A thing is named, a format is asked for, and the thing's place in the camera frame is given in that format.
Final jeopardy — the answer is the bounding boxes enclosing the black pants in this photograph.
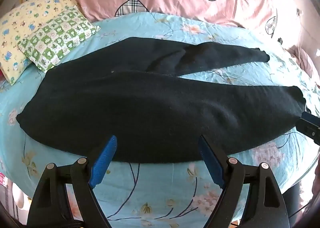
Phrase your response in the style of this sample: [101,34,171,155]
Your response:
[17,37,306,164]

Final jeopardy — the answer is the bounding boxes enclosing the pink crumpled cloth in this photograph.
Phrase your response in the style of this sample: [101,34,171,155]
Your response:
[287,45,319,85]

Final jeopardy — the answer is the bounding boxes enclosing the green checkered pillow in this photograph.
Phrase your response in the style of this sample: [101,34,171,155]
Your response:
[18,6,100,73]

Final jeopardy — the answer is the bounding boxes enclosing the yellow cartoon print pillow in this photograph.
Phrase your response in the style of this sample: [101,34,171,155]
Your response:
[1,0,77,85]

